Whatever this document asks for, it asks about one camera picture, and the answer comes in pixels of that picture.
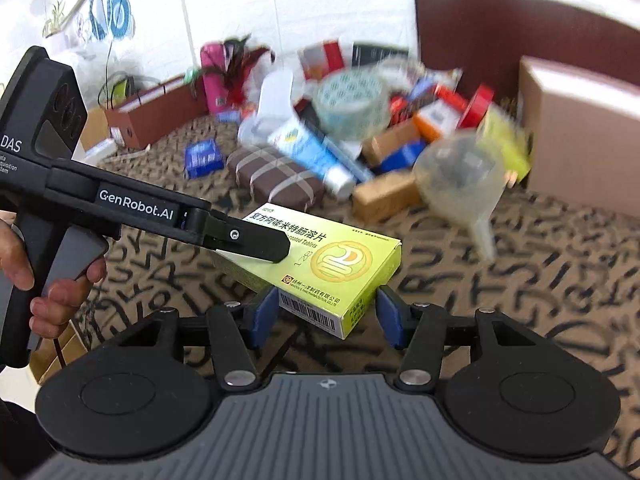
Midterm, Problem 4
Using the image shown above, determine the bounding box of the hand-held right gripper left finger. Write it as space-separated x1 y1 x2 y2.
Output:
112 286 279 392

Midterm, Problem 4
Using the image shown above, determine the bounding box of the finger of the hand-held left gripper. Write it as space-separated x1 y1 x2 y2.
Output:
186 209 292 264

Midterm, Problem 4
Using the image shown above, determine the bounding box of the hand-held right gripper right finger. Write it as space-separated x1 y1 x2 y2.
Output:
375 285 538 395

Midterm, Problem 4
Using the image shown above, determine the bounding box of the yellow-green medicine box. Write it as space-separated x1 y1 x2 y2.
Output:
212 202 403 340

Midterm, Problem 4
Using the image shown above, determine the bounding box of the clear plastic container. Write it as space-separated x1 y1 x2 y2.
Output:
237 112 286 148

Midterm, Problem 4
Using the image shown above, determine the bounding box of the person's left hand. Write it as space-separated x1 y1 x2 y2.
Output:
0 220 109 347

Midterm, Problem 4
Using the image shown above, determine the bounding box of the brown striped eyeglass case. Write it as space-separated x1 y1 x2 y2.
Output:
226 144 325 212

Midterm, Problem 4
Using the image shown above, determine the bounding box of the blue packet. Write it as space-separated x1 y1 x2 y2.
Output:
184 140 224 181

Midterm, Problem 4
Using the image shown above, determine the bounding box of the white blue tube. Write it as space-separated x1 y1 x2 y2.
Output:
267 115 375 202

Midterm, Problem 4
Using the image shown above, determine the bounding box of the small brown cardboard box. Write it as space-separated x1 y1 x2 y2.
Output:
361 122 423 168
351 170 426 223

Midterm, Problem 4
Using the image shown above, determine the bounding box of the brown cardboard tray box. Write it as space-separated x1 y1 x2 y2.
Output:
102 74 210 151

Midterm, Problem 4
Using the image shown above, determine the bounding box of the clear plastic funnel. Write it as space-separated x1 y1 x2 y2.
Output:
412 129 506 263

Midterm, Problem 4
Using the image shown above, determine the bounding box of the white plastic bag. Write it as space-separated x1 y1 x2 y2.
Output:
252 67 297 123

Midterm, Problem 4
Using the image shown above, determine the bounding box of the pink bottle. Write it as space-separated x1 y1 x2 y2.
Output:
200 42 241 115

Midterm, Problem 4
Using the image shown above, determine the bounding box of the red black feather duster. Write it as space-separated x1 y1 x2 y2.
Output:
220 35 276 108

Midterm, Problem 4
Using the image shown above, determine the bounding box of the green patterned tape roll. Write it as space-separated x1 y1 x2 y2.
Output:
313 67 393 141

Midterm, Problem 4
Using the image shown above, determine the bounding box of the blue paper fan decoration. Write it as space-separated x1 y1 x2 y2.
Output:
87 0 135 42

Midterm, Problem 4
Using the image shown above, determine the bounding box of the orange white box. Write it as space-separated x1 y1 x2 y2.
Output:
412 100 463 143

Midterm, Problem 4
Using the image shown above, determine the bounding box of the yellow box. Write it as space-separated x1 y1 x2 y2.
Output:
475 105 533 186

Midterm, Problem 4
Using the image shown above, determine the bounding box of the red tape roll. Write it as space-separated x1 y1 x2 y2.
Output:
459 84 496 130

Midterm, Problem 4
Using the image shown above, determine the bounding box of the red black packet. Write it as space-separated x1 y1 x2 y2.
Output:
389 77 468 121

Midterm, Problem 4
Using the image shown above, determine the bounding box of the black box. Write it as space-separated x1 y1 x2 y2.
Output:
351 42 410 68

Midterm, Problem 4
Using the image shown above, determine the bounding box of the large cardboard box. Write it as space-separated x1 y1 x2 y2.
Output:
517 56 640 208

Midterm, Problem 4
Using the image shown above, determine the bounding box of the dark red chair back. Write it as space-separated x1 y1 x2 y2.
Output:
415 0 640 111

